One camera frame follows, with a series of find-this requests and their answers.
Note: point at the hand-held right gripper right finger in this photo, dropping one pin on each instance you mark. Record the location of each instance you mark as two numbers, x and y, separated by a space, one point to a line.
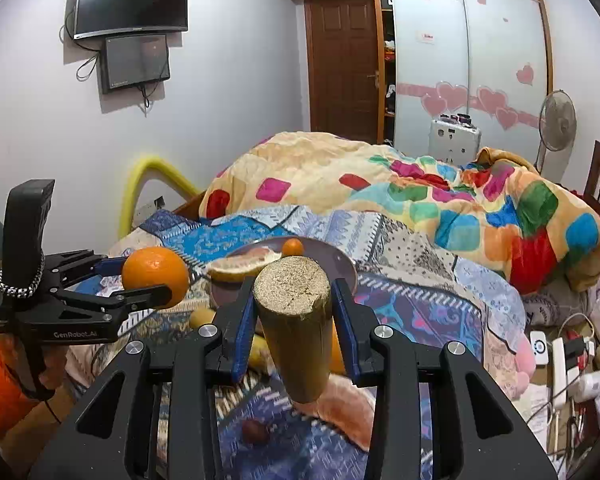
347 330

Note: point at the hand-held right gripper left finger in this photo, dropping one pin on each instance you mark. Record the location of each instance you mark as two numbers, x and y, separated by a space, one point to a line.
242 330

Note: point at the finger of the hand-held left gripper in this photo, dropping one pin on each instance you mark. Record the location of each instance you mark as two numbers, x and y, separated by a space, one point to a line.
145 296
107 265

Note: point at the yellow banana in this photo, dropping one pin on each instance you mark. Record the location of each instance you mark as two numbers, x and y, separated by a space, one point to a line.
260 355

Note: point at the sugar cane piece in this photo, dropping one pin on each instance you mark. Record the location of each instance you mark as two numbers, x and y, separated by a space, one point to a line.
292 320

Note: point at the dark round plate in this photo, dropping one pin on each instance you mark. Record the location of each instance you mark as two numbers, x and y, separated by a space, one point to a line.
330 260

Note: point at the pomelo slice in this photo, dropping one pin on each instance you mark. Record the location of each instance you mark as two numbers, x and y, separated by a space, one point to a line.
345 410
240 265

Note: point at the person's left hand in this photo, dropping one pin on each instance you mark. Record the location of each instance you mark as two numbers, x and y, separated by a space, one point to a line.
57 365

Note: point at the yellow foam tube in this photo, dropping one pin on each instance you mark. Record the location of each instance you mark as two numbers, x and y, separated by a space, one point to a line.
130 195

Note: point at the small tangerine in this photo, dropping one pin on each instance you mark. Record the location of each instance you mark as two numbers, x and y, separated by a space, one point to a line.
293 247

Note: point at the dark red jujube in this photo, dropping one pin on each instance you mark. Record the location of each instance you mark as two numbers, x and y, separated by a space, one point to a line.
255 432

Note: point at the colourful patch quilt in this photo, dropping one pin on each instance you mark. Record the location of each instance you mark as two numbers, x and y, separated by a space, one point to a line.
305 170

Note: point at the white round device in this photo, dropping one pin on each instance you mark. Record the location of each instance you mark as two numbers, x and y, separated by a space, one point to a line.
540 347

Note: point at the white power strip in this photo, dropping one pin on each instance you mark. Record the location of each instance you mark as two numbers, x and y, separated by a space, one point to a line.
559 375

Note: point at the white hard case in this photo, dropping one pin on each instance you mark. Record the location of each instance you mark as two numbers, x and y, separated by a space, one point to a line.
452 140

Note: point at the brown wooden door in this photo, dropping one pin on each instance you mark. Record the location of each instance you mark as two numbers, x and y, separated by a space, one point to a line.
342 60

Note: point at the standing fan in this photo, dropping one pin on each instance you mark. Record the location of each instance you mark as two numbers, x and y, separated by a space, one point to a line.
557 120

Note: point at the wardrobe with heart stickers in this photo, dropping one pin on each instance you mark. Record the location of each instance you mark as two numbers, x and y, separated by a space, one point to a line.
500 60

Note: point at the wall socket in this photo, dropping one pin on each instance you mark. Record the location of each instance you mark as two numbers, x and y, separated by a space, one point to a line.
145 210

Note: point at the small wall monitor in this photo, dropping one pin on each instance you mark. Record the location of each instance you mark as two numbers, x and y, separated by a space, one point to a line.
135 62

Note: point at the black wall television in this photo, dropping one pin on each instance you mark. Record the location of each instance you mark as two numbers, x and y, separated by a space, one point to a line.
130 2

